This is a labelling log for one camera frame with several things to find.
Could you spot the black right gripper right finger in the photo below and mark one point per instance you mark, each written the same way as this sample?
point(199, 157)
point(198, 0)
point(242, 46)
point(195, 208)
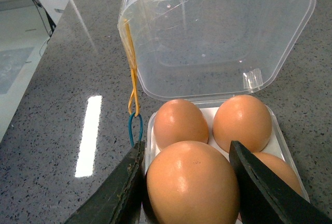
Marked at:
point(264, 197)

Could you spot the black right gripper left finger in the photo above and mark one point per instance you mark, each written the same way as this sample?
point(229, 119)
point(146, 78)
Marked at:
point(118, 199)

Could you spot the brown egg from bowl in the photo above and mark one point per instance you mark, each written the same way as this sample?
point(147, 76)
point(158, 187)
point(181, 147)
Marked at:
point(192, 182)

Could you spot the brown egg front left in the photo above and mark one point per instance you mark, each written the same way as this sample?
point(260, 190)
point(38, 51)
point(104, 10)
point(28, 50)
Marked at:
point(281, 169)

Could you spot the brown egg back left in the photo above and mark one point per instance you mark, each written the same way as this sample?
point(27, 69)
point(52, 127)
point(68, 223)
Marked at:
point(242, 118)

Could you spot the brown egg back right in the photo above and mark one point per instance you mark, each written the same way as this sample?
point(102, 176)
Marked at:
point(179, 120)

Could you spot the clear plastic egg box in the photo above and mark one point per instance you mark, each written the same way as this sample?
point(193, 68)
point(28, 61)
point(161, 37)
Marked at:
point(208, 51)

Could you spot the blue rubber band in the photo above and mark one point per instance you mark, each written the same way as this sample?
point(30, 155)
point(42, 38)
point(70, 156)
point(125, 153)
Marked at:
point(135, 134)

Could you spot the yellow rubber band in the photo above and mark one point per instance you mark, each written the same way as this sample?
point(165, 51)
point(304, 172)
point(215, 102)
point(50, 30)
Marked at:
point(133, 103)

